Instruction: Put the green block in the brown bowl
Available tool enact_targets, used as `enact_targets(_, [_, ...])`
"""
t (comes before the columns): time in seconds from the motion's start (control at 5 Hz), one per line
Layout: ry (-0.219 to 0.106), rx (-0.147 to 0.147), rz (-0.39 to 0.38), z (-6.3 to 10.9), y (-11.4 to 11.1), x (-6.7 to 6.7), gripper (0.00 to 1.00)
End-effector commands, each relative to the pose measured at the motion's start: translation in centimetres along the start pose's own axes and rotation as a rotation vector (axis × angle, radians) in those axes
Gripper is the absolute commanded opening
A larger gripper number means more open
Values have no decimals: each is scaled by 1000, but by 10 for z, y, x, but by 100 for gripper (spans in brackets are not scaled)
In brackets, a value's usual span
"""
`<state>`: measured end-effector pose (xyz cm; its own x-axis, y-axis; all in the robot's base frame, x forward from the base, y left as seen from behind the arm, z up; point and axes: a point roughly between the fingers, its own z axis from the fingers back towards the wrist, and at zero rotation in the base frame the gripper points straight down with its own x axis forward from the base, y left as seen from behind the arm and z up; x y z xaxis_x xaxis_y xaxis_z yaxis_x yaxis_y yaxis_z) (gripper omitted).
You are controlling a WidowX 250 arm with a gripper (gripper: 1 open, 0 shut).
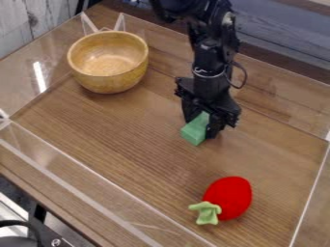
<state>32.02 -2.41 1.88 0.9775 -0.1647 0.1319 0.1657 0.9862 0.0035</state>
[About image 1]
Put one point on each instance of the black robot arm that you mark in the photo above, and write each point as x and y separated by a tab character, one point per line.
211	28

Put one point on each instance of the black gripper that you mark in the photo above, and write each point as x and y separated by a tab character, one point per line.
206	93

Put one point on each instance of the brown wooden bowl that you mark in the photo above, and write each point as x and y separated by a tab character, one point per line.
108	61

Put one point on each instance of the clear acrylic tray wall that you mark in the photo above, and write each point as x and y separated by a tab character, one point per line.
108	215

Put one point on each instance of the green rectangular block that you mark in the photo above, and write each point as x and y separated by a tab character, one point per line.
192	132

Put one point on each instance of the red plush strawberry toy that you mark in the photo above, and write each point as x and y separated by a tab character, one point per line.
224	201

